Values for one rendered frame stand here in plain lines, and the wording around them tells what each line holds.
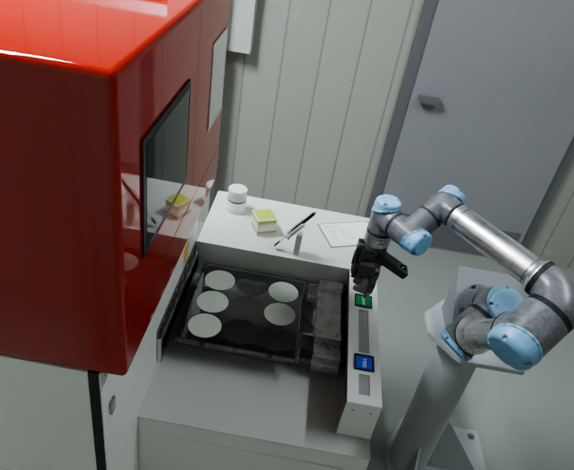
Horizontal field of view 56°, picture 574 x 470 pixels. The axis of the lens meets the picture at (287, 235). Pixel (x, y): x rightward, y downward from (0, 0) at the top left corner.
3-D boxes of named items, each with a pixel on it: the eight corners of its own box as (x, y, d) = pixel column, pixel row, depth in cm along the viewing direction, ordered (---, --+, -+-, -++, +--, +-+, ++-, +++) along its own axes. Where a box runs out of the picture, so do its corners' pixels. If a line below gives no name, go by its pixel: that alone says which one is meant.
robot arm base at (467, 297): (507, 293, 185) (520, 291, 175) (493, 335, 183) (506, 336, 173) (465, 276, 185) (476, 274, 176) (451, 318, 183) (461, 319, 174)
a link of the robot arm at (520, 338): (492, 333, 173) (582, 332, 119) (457, 364, 171) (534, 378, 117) (465, 304, 174) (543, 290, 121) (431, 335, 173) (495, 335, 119)
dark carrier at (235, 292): (177, 338, 158) (178, 336, 157) (205, 266, 186) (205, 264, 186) (293, 359, 157) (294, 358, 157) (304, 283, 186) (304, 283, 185)
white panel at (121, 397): (98, 486, 127) (87, 372, 104) (187, 270, 194) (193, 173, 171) (111, 488, 127) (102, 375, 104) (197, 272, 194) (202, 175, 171)
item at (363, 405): (335, 434, 148) (347, 401, 140) (341, 300, 193) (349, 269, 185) (370, 440, 148) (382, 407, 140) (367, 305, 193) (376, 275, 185)
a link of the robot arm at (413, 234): (441, 220, 142) (412, 200, 149) (409, 248, 141) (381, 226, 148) (444, 237, 148) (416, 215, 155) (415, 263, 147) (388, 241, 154)
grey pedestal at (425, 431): (476, 432, 256) (550, 304, 209) (497, 526, 220) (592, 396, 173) (370, 414, 255) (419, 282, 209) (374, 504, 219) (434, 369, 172)
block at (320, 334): (313, 342, 166) (315, 335, 164) (314, 334, 169) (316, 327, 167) (339, 347, 166) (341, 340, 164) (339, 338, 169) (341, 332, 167)
